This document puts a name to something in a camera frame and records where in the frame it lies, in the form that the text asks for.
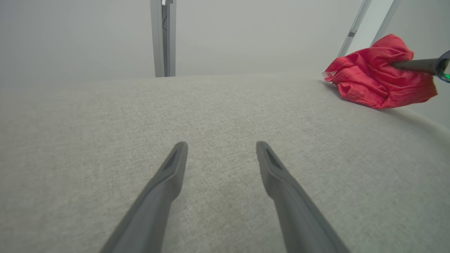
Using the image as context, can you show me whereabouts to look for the grey metal partition post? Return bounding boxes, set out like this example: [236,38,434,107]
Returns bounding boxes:
[150,0,176,78]

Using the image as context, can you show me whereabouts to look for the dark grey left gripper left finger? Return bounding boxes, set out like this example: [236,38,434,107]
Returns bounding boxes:
[100,142,188,253]

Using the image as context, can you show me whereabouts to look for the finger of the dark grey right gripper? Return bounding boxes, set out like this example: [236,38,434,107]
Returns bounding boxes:
[390,58,441,75]

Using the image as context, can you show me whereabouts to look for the red shorts with white hem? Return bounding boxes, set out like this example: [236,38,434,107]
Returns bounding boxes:
[322,34,438,110]

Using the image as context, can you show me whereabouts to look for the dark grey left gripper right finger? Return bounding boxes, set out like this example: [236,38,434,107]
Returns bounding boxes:
[256,141,352,253]

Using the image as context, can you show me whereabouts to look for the grey slanted metal frame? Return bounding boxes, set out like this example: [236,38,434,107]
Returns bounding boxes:
[337,0,402,57]

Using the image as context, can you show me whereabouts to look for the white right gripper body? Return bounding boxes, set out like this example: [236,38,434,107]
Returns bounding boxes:
[438,50,450,84]

